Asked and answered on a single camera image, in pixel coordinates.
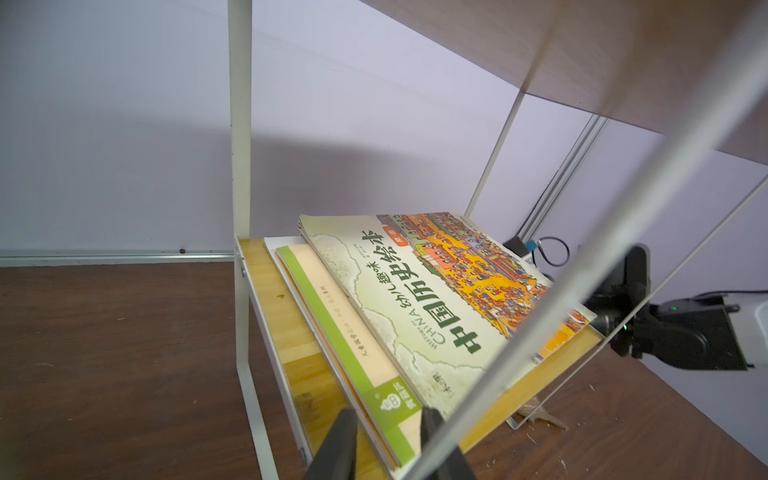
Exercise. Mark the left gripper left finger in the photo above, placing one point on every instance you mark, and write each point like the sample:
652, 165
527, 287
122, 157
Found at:
337, 455

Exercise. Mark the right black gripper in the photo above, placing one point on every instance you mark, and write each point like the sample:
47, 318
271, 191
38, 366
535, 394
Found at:
622, 289

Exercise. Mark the colourful China history picture book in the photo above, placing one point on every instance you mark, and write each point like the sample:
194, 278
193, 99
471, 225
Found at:
441, 296

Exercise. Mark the white wooden two-tier bookshelf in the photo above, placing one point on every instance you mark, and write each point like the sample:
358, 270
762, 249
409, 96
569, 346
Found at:
629, 61

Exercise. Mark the brown striped cloth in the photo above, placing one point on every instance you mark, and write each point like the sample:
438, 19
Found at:
532, 411

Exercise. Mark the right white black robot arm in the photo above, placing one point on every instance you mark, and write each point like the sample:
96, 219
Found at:
712, 331

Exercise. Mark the green-striped book underneath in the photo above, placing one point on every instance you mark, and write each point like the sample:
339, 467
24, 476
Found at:
390, 412

